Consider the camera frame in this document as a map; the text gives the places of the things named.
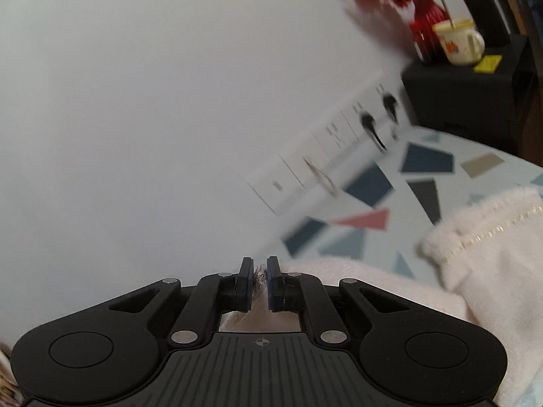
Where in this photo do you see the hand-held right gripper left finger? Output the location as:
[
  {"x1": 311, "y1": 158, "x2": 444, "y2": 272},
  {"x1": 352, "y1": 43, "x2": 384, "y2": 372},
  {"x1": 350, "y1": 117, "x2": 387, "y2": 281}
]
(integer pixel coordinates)
[{"x1": 98, "y1": 256, "x2": 255, "y2": 347}]

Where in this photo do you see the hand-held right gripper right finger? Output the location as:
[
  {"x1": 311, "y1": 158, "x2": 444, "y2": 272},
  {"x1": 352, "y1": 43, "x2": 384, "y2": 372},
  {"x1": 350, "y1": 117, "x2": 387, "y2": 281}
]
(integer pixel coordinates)
[{"x1": 266, "y1": 255, "x2": 422, "y2": 347}]

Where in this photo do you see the cream fluffy garment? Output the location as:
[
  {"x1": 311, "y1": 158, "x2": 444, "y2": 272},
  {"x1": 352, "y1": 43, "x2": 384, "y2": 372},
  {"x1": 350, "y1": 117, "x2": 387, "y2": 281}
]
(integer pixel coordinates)
[{"x1": 220, "y1": 186, "x2": 543, "y2": 407}]

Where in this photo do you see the geometric patterned bed sheet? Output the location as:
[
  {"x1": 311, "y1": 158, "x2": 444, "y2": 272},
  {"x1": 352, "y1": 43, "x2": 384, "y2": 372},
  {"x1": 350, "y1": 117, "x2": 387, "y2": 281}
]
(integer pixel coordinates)
[{"x1": 282, "y1": 125, "x2": 543, "y2": 407}]

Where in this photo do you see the black nightstand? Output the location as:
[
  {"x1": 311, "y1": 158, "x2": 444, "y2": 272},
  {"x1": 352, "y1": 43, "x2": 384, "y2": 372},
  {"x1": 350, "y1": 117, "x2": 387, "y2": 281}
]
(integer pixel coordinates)
[{"x1": 401, "y1": 33, "x2": 538, "y2": 158}]

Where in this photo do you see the cream printed mug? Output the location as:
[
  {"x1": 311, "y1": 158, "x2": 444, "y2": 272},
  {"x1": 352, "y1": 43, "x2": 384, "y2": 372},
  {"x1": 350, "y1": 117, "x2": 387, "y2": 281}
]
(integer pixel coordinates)
[{"x1": 433, "y1": 19, "x2": 485, "y2": 67}]

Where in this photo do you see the black upright object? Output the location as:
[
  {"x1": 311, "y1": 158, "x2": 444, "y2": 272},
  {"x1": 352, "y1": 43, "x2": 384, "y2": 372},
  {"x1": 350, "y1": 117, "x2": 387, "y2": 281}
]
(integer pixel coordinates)
[{"x1": 447, "y1": 0, "x2": 510, "y2": 48}]

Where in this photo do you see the white wall switch panel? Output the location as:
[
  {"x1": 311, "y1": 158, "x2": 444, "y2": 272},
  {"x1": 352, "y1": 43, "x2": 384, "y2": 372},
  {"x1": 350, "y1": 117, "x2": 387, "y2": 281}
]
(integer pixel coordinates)
[{"x1": 247, "y1": 153, "x2": 308, "y2": 216}]

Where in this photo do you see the beige thin cable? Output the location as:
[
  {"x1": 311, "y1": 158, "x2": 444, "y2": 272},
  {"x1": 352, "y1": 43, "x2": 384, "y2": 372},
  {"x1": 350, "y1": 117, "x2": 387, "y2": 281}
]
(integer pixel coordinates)
[{"x1": 303, "y1": 156, "x2": 340, "y2": 196}]

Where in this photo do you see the black plug with cable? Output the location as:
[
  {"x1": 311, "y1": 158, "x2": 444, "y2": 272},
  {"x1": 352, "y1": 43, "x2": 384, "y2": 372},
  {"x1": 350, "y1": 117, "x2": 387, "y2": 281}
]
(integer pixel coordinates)
[{"x1": 358, "y1": 110, "x2": 388, "y2": 152}]

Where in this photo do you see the spoon handle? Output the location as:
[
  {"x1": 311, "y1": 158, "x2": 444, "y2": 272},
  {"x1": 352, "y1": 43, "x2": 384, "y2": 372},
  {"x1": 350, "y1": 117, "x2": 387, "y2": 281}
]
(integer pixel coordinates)
[{"x1": 438, "y1": 0, "x2": 457, "y2": 26}]

